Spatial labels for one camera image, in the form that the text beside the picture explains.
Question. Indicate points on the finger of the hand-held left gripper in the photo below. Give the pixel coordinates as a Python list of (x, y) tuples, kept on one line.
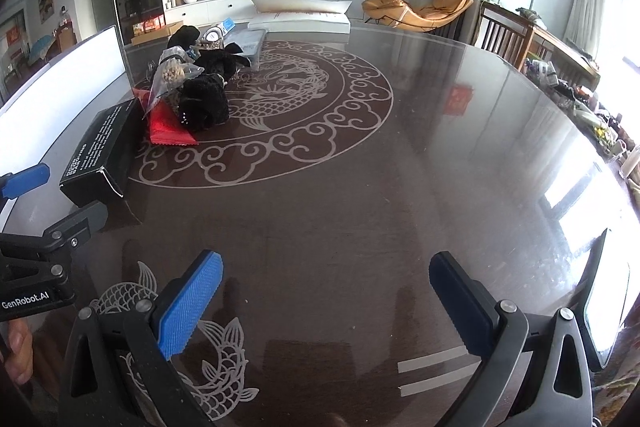
[(25, 179), (92, 213)]

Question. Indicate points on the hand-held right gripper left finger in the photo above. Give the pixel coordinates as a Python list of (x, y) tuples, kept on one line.
[(190, 302)]

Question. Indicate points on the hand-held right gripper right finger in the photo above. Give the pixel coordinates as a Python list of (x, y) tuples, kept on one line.
[(460, 302)]

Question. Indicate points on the blue and white carton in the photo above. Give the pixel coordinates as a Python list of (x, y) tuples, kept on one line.
[(227, 25)]

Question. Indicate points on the person's left hand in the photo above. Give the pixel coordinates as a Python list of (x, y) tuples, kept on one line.
[(17, 347)]

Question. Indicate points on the black cardboard box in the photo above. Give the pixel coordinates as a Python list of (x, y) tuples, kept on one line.
[(100, 147)]

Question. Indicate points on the red packet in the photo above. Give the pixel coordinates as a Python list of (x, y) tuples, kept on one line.
[(167, 127)]

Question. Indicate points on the blue cloth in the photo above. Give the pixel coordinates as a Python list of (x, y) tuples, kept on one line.
[(40, 47)]

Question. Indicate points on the black framed tablet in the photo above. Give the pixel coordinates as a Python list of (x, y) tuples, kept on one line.
[(607, 302)]

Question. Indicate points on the black fuzzy cloth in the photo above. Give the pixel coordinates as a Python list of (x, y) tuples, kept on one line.
[(205, 102)]

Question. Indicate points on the clear plastic snack bag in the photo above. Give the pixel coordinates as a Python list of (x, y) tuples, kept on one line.
[(172, 74)]

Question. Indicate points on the brown cardboard box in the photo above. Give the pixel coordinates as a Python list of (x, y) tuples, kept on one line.
[(150, 34)]

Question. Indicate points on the black fabric bow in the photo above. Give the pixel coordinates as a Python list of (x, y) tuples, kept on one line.
[(220, 62)]

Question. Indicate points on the black cloth pouch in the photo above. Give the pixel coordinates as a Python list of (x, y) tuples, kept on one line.
[(185, 38)]

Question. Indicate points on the heap of small household goods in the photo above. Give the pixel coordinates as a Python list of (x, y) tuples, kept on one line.
[(600, 127)]

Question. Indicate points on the white television cabinet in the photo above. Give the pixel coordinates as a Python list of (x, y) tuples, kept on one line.
[(220, 9)]

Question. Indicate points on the dark wooden chair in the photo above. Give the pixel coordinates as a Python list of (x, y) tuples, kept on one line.
[(500, 37)]

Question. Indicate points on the wooden sideboard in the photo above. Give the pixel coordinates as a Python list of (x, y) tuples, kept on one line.
[(555, 42)]

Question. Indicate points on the white flat box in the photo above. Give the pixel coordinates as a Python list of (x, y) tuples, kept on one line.
[(300, 23)]

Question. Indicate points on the orange lounge chair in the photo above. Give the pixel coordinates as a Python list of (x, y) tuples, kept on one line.
[(435, 9)]

